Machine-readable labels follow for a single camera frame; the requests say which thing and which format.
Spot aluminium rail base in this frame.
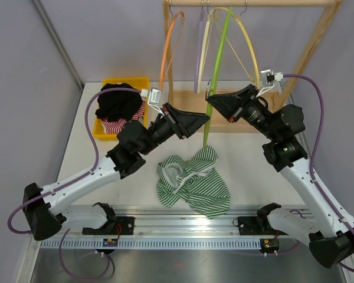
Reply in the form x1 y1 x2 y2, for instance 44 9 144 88
40 205 313 251

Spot green white striped tank top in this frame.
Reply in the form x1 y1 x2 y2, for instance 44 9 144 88
156 146 231 219

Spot yellow plastic bin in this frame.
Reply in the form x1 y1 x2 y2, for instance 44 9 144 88
92 77 149 141

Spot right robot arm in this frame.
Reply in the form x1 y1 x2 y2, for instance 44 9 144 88
205 84 354 268

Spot yellow hanger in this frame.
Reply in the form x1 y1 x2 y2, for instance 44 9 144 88
214 7 261 89

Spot cream hanger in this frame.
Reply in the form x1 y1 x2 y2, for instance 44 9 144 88
196 8 217 93

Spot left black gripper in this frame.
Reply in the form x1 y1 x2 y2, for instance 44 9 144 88
139 103 210 156

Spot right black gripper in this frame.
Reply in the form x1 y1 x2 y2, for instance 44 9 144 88
207 84 280 141

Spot black tank top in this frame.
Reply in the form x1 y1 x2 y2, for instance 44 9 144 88
95 90 143 122

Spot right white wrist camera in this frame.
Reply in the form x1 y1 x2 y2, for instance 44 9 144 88
256 69 284 97

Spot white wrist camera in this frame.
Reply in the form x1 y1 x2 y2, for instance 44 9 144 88
256 69 284 97
140 88 163 115

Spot wooden clothes rack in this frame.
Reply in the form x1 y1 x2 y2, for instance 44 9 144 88
161 0 343 134

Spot purple floor cable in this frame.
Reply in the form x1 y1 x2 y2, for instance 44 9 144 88
60 228 115 279

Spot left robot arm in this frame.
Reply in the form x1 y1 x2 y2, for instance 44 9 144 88
22 103 209 241

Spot orange hanger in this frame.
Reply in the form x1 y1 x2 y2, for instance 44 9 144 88
159 1 185 90

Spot green hanger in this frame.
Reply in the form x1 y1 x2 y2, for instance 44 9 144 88
203 6 234 148

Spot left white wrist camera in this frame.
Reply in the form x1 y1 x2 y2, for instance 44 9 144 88
140 88 163 115

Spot red white striped tank top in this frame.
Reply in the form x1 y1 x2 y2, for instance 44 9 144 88
101 101 146 134

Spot purple hanger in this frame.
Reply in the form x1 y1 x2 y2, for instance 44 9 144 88
194 1 205 94

